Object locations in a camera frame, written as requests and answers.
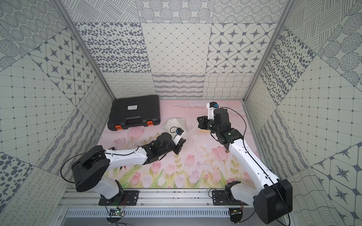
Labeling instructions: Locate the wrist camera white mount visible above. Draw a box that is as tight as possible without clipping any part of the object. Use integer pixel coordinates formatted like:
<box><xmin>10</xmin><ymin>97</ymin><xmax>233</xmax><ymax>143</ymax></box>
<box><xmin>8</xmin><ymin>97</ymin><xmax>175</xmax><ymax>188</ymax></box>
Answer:
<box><xmin>206</xmin><ymin>102</ymin><xmax>219</xmax><ymax>120</ymax></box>
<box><xmin>172</xmin><ymin>127</ymin><xmax>184</xmax><ymax>144</ymax></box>

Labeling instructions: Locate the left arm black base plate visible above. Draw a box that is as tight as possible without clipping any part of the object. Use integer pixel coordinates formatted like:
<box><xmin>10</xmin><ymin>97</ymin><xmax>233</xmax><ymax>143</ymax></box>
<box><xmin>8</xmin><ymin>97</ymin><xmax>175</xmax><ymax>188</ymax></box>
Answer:
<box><xmin>99</xmin><ymin>190</ymin><xmax>140</xmax><ymax>206</ymax></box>

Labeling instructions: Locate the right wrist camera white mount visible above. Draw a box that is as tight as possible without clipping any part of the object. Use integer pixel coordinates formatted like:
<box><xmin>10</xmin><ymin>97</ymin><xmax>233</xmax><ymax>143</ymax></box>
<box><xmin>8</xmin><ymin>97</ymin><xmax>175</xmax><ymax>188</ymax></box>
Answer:
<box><xmin>206</xmin><ymin>102</ymin><xmax>219</xmax><ymax>120</ymax></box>

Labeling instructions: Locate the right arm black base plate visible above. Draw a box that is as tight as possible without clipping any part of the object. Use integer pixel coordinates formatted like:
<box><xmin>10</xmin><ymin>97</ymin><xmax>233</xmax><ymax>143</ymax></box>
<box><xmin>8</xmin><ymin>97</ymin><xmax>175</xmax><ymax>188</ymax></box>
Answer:
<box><xmin>208</xmin><ymin>189</ymin><xmax>242</xmax><ymax>207</ymax></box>

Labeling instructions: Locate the cream cloth soil bag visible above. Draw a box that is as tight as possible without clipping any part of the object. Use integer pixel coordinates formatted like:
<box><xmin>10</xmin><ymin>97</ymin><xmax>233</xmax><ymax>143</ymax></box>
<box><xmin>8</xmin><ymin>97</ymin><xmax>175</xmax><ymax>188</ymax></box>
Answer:
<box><xmin>162</xmin><ymin>118</ymin><xmax>187</xmax><ymax>133</ymax></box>

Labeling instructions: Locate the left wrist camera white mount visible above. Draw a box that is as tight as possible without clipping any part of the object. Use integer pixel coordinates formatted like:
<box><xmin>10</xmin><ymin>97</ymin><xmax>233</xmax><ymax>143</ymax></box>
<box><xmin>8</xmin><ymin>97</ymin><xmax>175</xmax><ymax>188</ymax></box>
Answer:
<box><xmin>172</xmin><ymin>127</ymin><xmax>184</xmax><ymax>144</ymax></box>

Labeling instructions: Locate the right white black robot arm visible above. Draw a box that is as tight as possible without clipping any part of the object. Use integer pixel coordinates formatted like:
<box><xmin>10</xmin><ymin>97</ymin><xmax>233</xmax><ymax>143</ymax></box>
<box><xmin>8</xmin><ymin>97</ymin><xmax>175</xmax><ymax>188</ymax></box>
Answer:
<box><xmin>197</xmin><ymin>102</ymin><xmax>293</xmax><ymax>224</ymax></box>

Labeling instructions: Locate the black plastic tool case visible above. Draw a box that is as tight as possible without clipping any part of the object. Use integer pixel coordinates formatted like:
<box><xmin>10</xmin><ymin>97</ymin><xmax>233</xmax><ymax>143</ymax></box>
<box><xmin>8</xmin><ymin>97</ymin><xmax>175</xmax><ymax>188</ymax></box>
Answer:
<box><xmin>107</xmin><ymin>95</ymin><xmax>161</xmax><ymax>131</ymax></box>

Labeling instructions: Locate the black round controller under rail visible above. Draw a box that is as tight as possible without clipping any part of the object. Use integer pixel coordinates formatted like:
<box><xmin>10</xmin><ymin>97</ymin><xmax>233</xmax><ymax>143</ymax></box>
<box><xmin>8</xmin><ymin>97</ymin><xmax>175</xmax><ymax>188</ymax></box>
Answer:
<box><xmin>229</xmin><ymin>208</ymin><xmax>243</xmax><ymax>224</ymax></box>

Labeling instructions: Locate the aluminium mounting rail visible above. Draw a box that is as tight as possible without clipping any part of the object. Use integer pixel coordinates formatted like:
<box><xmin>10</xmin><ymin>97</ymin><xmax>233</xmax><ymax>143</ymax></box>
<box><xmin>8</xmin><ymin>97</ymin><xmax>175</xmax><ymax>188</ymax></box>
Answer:
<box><xmin>59</xmin><ymin>188</ymin><xmax>239</xmax><ymax>208</ymax></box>

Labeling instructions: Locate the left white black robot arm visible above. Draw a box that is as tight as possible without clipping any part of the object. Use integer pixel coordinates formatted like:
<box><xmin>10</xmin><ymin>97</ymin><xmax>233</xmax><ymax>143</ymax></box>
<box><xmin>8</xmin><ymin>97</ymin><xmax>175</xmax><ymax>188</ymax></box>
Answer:
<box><xmin>70</xmin><ymin>129</ymin><xmax>186</xmax><ymax>206</ymax></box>

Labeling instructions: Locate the small green circuit board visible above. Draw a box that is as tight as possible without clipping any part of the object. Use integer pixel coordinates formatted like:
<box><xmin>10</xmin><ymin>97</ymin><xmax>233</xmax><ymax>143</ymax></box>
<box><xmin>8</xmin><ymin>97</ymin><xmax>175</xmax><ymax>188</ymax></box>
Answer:
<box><xmin>110</xmin><ymin>209</ymin><xmax>125</xmax><ymax>218</ymax></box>

